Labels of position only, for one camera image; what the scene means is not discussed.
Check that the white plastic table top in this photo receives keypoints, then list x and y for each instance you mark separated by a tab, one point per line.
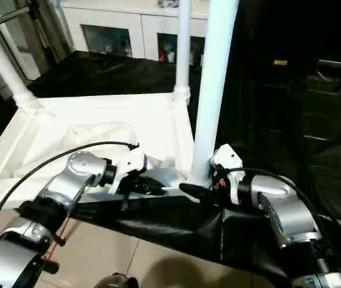
68	132

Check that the white plastic table leg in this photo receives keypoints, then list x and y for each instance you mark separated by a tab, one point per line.
182	48
214	78
5	60

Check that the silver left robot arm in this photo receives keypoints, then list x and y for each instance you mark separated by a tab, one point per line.
50	204

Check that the black work mat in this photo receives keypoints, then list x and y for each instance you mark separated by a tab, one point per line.
266	150

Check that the small yellow label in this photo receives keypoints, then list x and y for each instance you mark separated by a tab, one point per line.
280	62

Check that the white glass-door cabinet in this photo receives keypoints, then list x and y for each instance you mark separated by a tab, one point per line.
122	24

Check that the grey crumpled bundle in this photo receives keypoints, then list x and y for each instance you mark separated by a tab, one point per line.
168	3

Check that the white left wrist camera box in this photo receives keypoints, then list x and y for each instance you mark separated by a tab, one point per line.
128	165

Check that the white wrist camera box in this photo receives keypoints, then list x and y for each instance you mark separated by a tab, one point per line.
128	165
227	165

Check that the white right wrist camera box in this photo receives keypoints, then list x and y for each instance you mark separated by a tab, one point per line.
227	165

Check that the black metal table frame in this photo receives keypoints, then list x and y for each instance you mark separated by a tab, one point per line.
47	258

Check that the grey metal rack frame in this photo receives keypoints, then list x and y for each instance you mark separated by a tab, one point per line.
14	30

